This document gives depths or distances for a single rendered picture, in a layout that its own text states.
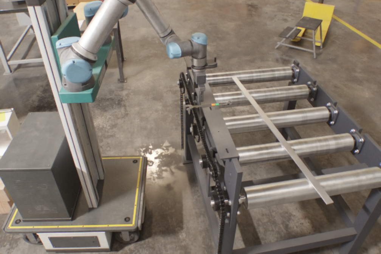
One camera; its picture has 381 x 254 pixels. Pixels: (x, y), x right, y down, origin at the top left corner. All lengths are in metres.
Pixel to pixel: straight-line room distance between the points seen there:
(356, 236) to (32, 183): 2.09
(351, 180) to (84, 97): 1.42
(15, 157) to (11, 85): 2.72
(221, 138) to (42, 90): 3.30
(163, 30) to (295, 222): 1.86
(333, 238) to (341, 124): 0.75
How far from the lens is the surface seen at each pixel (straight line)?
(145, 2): 1.46
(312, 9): 6.61
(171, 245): 2.50
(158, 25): 1.51
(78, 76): 1.34
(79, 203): 2.44
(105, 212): 2.33
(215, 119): 1.63
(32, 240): 2.66
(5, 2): 5.06
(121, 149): 3.22
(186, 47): 1.47
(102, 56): 1.82
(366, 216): 2.28
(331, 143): 2.06
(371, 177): 1.94
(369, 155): 2.16
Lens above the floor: 2.16
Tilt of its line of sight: 36 degrees down
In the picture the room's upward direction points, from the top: straight up
